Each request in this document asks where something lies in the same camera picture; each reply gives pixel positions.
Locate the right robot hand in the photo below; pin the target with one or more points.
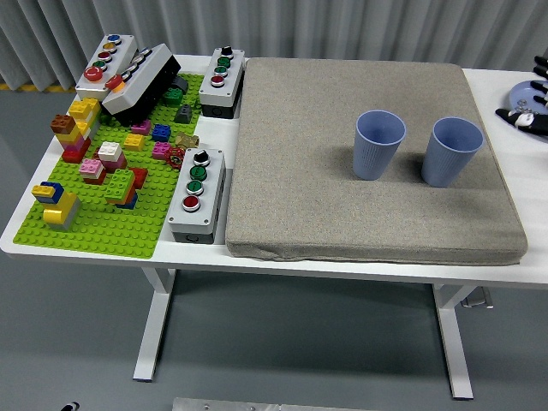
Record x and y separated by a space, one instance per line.
533 124

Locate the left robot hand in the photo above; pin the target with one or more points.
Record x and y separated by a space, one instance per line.
70 406

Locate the blue ribbed plastic cup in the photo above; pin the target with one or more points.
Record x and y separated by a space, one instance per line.
372 156
447 160

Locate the light blue plate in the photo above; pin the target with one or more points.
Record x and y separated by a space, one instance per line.
518 92

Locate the white table leg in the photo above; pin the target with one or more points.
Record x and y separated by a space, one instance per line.
454 342
154 325

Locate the green studded baseplate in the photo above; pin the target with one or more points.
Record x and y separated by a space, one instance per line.
98 227

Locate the blue yellow grey brick stack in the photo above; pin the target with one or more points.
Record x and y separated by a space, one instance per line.
60 210

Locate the green orange red brick stack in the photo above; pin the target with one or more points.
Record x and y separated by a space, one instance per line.
120 184

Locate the grey-brown fabric mat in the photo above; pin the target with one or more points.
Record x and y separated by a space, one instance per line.
299 171

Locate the pink white red brick stack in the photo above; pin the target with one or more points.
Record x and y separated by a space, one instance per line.
91 169

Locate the grey pleated curtain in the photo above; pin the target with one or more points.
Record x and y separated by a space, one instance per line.
299 25

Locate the four-button grey control box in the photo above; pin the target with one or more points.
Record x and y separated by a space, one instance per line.
210 188

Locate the brass valve with red handwheel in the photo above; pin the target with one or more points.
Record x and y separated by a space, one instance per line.
175 157

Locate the yellow toy brick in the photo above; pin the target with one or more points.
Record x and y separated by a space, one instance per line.
134 142

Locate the magenta toy brick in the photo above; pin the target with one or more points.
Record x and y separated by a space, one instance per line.
141 127
161 150

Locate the brown yellow red brick stack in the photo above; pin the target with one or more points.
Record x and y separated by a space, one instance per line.
68 132

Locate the blue toy brick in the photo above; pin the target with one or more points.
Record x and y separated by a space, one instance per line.
162 132

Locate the yellow white brick stack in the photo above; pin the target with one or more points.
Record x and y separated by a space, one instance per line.
83 109

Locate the three-button grey control box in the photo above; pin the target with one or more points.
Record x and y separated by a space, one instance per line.
231 83

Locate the grey sloped toy brick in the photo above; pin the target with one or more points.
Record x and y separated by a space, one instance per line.
183 114

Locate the five-button white control box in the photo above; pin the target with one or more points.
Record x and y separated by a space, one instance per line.
92 87

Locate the yellow floor tape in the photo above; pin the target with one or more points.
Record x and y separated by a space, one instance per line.
34 87

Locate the green brick with grey arch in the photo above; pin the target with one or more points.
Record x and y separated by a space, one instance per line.
173 96

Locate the tilted white black control box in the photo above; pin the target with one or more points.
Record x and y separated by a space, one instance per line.
141 81

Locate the grey metal bracket under table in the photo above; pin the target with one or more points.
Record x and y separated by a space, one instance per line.
477 299

